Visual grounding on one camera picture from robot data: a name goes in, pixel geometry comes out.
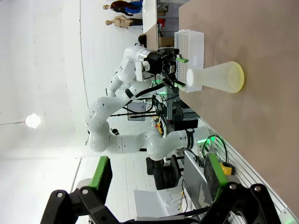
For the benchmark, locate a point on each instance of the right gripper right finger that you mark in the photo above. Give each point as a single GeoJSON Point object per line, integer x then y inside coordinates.
{"type": "Point", "coordinates": [217, 172]}

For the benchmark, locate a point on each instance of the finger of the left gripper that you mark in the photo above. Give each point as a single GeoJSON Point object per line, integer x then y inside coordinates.
{"type": "Point", "coordinates": [182, 60]}
{"type": "Point", "coordinates": [179, 84]}

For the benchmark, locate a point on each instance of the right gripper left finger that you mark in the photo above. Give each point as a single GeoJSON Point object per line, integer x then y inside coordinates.
{"type": "Point", "coordinates": [100, 175]}

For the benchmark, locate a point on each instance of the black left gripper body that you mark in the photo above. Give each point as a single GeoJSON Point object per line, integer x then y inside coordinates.
{"type": "Point", "coordinates": [156, 64]}

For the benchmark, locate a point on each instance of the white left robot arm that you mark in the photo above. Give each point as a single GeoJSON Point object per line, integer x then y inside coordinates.
{"type": "Point", "coordinates": [100, 137]}

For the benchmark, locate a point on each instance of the yellow connector box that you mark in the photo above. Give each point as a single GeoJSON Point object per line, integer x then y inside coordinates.
{"type": "Point", "coordinates": [227, 168]}

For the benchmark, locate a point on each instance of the white round flask cap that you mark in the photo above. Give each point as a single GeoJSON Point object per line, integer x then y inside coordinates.
{"type": "Point", "coordinates": [189, 77]}

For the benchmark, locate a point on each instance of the white perforated plastic basket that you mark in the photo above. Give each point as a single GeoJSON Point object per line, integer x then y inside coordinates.
{"type": "Point", "coordinates": [190, 44]}

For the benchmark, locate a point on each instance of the gray flat panel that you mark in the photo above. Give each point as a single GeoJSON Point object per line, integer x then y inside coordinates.
{"type": "Point", "coordinates": [195, 177]}

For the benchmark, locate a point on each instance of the brown cardboard box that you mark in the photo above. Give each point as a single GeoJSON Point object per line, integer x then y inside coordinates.
{"type": "Point", "coordinates": [166, 41]}

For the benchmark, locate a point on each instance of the translucent plastic conical flask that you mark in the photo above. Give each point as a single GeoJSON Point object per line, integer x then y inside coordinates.
{"type": "Point", "coordinates": [222, 77]}

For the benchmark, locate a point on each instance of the black office chair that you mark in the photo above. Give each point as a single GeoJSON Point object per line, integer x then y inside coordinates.
{"type": "Point", "coordinates": [165, 172]}

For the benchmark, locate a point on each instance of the bare beige mannequin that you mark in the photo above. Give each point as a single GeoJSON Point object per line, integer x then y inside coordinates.
{"type": "Point", "coordinates": [119, 22]}

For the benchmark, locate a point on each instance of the mannequin in dark red top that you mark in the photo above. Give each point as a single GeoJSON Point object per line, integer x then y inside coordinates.
{"type": "Point", "coordinates": [123, 5]}

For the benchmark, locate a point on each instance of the round ceiling lamp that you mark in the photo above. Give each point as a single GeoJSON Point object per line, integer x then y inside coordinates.
{"type": "Point", "coordinates": [33, 120]}

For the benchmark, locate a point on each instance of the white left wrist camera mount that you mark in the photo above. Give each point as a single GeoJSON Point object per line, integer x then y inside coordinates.
{"type": "Point", "coordinates": [139, 71]}

